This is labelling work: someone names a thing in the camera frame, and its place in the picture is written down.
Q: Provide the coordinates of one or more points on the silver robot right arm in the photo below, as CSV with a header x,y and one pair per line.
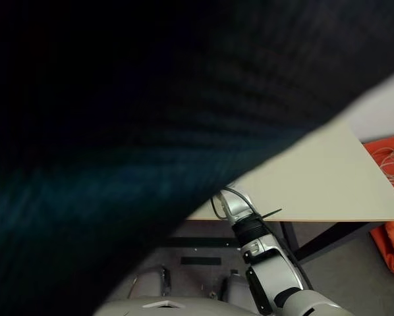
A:
x,y
276,270

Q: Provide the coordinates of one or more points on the grey robot torso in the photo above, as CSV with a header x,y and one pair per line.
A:
x,y
170,307

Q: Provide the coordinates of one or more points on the grey robot right foot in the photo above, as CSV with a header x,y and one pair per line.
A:
x,y
235,288

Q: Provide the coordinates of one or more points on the black floor tape strip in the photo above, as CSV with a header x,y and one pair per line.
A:
x,y
200,261

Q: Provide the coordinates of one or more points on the black blurred fabric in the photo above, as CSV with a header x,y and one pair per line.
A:
x,y
118,131

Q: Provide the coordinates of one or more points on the black metal table frame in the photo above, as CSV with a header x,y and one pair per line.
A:
x,y
203,242

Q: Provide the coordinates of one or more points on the black zip tie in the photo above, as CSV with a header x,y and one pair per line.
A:
x,y
271,213

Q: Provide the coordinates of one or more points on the grey robot foot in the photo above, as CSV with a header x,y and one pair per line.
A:
x,y
149,283
235,288

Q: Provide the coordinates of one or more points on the grey robot left foot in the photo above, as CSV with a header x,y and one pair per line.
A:
x,y
149,283

